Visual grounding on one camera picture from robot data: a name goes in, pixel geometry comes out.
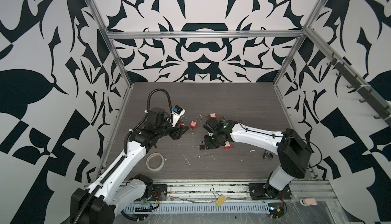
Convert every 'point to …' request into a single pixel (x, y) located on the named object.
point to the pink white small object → (308, 201)
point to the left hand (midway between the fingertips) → (184, 121)
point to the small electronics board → (276, 210)
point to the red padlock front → (227, 145)
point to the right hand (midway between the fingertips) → (207, 145)
